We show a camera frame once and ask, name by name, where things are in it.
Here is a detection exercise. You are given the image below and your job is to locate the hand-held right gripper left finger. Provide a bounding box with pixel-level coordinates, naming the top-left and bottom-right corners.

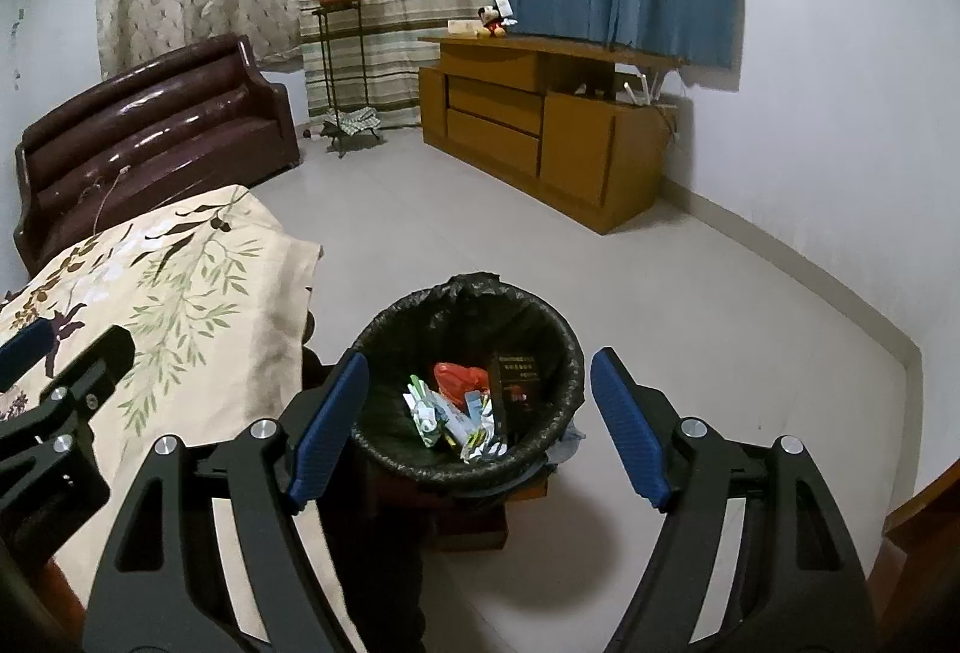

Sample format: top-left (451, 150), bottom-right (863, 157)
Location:
top-left (81, 351), bottom-right (370, 653)

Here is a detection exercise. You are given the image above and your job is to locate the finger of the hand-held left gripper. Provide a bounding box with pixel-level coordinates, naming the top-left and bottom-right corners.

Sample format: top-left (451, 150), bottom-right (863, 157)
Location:
top-left (0, 325), bottom-right (136, 489)
top-left (0, 320), bottom-right (57, 393)

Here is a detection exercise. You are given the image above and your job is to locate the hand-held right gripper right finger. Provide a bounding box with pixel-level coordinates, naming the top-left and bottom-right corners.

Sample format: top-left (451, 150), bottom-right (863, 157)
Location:
top-left (590, 347), bottom-right (876, 653)

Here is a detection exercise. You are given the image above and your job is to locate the yellow green wrapper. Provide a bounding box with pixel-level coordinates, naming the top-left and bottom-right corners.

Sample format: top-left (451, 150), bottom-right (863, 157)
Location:
top-left (405, 377), bottom-right (451, 448)

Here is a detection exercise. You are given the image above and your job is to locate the black-lined trash bin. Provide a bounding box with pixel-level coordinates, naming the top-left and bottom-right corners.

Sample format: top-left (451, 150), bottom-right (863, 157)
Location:
top-left (346, 272), bottom-right (587, 500)

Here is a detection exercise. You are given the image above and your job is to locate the black box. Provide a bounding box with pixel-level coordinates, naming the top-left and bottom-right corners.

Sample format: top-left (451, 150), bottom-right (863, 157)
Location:
top-left (487, 349), bottom-right (545, 444)

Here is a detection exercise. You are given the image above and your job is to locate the orange plastic bag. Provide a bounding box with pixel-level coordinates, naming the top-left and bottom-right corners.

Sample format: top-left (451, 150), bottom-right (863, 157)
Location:
top-left (433, 363), bottom-right (492, 403)

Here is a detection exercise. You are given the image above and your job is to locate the beige floral blanket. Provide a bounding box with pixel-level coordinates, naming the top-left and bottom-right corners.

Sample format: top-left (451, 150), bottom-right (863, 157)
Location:
top-left (0, 184), bottom-right (325, 653)

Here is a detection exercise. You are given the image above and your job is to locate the brown low stool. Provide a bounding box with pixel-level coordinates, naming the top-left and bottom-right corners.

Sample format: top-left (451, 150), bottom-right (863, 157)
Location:
top-left (435, 473), bottom-right (552, 553)

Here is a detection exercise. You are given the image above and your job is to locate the dark brown leather sofa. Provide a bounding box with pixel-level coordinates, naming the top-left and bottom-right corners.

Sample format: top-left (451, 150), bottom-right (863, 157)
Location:
top-left (13, 34), bottom-right (302, 279)

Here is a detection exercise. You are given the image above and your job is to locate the brown wooden cabinet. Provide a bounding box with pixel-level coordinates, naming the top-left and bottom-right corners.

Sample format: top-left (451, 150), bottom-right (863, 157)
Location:
top-left (416, 30), bottom-right (687, 235)

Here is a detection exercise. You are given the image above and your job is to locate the striped folded cloth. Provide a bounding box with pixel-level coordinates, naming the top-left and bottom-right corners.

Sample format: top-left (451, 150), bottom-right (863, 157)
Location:
top-left (322, 107), bottom-right (383, 136)

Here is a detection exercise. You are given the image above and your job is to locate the brown wooden board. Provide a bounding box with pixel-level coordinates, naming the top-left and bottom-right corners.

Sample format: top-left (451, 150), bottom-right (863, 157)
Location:
top-left (881, 458), bottom-right (960, 631)

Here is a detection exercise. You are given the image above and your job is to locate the white router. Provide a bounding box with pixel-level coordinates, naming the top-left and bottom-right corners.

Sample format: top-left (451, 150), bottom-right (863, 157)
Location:
top-left (621, 69), bottom-right (661, 108)

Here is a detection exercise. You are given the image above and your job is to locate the black metal plant stand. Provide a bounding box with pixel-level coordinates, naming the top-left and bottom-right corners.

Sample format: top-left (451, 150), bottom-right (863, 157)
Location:
top-left (311, 2), bottom-right (387, 159)

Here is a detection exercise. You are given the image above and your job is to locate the dark wooden bed frame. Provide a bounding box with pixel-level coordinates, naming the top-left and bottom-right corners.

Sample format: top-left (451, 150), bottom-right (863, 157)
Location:
top-left (300, 311), bottom-right (357, 399)

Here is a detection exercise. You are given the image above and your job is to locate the white charging cable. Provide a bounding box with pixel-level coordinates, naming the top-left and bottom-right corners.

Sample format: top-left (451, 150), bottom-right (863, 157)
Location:
top-left (90, 167), bottom-right (130, 234)

